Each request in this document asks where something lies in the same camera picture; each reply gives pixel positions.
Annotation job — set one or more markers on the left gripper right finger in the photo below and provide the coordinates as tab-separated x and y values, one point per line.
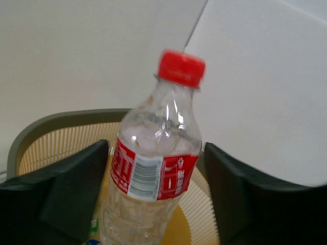
252	207

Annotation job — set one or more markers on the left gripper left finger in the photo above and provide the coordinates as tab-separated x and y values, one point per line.
55	204

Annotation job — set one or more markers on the green plastic bottle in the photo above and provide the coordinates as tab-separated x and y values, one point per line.
94	227

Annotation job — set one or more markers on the blue label plastic bottle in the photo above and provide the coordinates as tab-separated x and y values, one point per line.
93	242

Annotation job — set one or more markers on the red cap cola bottle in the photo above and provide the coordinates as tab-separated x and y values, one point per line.
157	147

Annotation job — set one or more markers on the orange mesh waste bin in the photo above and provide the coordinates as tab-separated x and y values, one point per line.
61	135

